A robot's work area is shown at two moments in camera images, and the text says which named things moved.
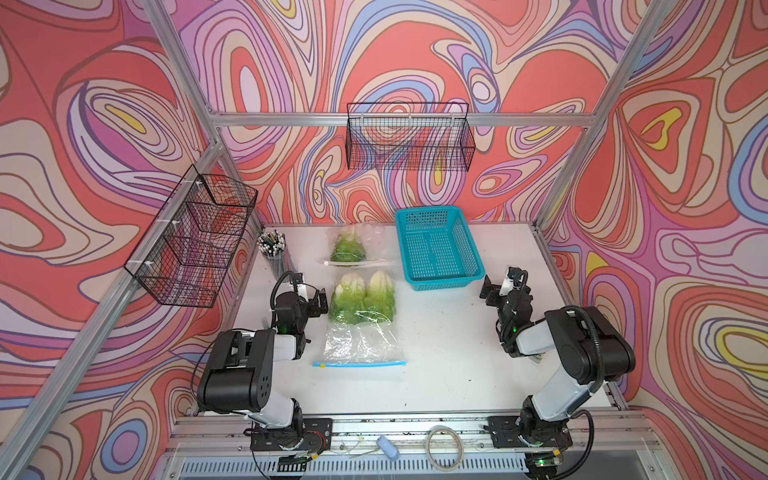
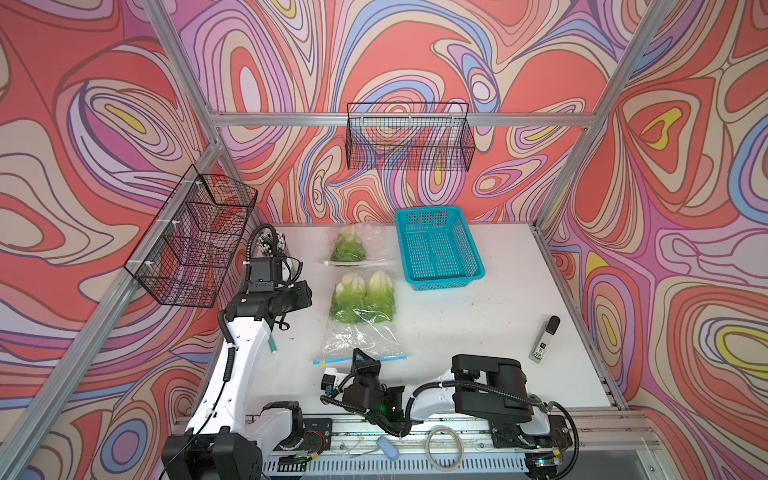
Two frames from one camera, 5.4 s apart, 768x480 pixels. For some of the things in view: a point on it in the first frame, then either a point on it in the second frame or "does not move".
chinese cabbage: [380, 295] does not move
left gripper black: [312, 305] to [303, 296]
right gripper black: [492, 290] to [368, 365]
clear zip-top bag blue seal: [362, 328] does not move
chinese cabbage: [349, 298] does not move
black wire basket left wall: [183, 253] does not move
